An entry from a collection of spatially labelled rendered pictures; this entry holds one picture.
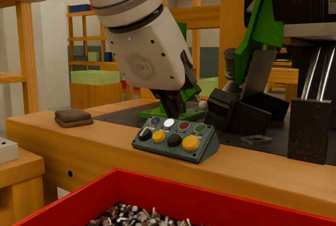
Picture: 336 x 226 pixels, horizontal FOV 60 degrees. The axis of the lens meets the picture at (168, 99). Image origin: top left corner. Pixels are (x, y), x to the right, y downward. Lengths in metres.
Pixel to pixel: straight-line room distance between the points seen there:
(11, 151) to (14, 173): 0.05
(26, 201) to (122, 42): 0.49
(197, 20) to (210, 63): 10.84
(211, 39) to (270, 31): 11.41
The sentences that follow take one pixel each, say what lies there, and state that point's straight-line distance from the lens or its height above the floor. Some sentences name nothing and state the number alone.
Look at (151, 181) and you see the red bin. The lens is 0.42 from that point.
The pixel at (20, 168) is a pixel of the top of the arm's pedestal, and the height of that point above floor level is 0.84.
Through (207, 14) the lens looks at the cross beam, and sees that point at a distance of 1.25.
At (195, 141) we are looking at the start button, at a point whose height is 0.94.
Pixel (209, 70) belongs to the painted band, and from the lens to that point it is 12.12.
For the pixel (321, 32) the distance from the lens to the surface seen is 0.47.
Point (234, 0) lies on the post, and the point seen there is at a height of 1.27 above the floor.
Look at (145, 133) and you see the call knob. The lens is 0.57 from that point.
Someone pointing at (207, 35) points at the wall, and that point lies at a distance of 12.17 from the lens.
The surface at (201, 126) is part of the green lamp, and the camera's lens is 0.54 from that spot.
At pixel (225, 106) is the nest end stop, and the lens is 0.70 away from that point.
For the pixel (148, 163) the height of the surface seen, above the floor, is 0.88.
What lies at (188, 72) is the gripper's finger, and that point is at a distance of 0.39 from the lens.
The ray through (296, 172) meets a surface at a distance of 0.52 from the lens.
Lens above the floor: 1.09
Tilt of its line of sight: 9 degrees down
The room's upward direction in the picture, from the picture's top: straight up
